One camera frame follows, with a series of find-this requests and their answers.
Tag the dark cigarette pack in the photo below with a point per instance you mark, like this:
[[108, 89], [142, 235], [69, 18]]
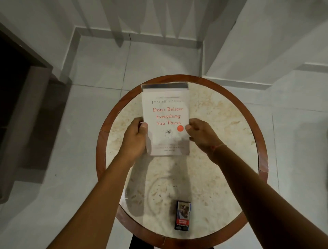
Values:
[[183, 216]]

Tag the white paperback book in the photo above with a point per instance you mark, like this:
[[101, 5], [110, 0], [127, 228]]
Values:
[[166, 120]]

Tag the person's right thumb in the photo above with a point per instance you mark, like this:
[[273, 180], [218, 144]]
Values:
[[190, 127]]

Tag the red thread wristband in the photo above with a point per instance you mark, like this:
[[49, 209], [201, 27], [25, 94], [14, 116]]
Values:
[[217, 148]]

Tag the round wooden-rimmed marble table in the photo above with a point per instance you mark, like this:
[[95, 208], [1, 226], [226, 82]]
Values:
[[184, 179]]

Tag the dark wooden door frame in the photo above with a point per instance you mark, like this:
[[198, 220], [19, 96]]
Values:
[[18, 102]]

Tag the person's left hand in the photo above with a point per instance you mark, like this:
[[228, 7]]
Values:
[[133, 143]]

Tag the person's left thumb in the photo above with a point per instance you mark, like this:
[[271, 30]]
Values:
[[143, 129]]

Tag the person's left forearm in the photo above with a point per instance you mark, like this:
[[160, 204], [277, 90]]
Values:
[[94, 205]]

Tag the person's right forearm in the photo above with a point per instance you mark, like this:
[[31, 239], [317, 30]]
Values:
[[266, 200]]

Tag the person's right hand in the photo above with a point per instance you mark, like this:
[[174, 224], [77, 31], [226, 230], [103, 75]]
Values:
[[205, 136]]

